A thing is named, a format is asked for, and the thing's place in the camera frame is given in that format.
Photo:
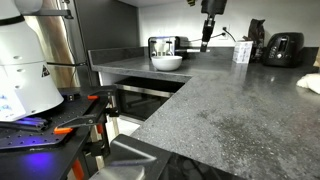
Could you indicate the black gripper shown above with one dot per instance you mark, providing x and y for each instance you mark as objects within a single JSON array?
[{"x": 213, "y": 6}]

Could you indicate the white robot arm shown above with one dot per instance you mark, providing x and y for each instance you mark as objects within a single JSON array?
[{"x": 23, "y": 66}]

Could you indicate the white ceramic bowl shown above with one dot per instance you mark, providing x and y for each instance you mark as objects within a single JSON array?
[{"x": 166, "y": 63}]

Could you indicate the white printed carton box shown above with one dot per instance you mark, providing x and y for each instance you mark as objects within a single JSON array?
[{"x": 242, "y": 52}]

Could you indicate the silver two-slot toaster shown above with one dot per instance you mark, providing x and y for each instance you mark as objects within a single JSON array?
[{"x": 162, "y": 46}]

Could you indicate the dark brown foil bag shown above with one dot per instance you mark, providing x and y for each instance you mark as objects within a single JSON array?
[{"x": 257, "y": 33}]

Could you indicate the black toaster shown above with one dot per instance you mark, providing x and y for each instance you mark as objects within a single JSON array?
[{"x": 283, "y": 50}]

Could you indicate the built-in black oven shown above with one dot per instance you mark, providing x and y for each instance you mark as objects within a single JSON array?
[{"x": 143, "y": 98}]

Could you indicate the brown wooden board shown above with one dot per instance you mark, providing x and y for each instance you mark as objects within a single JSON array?
[{"x": 317, "y": 58}]

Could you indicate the white cloth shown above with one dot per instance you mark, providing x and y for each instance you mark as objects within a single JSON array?
[{"x": 310, "y": 82}]

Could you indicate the black glass cooktop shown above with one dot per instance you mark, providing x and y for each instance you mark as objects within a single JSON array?
[{"x": 193, "y": 170}]

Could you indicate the stainless steel refrigerator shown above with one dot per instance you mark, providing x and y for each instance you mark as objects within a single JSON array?
[{"x": 53, "y": 43}]

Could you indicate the orange clamp grip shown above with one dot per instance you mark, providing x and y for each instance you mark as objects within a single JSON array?
[{"x": 78, "y": 170}]

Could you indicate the black perforated mounting board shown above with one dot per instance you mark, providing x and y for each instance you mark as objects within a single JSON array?
[{"x": 40, "y": 136}]

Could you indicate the black aluminium extrusion rails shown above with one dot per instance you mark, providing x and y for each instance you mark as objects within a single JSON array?
[{"x": 26, "y": 123}]

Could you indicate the white wall power outlet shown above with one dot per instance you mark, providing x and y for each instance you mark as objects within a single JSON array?
[{"x": 225, "y": 32}]

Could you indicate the grey metal camera mount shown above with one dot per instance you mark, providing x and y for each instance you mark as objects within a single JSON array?
[{"x": 133, "y": 155}]

